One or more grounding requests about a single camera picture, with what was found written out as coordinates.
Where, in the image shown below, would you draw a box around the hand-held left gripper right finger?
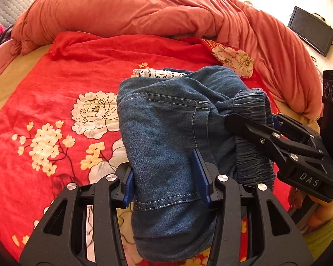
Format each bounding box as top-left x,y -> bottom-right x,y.
191,147 -> 314,266

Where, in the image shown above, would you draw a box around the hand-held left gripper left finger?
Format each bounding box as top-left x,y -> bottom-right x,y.
19,163 -> 135,266

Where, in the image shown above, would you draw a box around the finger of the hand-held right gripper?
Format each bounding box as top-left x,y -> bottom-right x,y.
272,113 -> 316,144
225,113 -> 325,172

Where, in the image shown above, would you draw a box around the blue denim jeans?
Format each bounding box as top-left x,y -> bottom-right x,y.
117,66 -> 276,262

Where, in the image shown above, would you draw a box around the person's right forearm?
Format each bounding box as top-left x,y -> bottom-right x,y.
304,199 -> 333,261

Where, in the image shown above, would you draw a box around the person's right hand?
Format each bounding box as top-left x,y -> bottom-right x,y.
288,187 -> 333,228

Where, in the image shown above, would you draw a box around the red floral pillow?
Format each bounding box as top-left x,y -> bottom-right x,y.
201,39 -> 255,78

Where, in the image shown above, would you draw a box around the black flat screen monitor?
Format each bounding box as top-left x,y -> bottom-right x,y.
287,6 -> 333,57

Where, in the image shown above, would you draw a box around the red floral blanket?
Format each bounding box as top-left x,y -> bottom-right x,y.
0,31 -> 292,264

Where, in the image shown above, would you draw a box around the salmon pink duvet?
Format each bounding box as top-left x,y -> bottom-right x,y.
10,0 -> 324,121

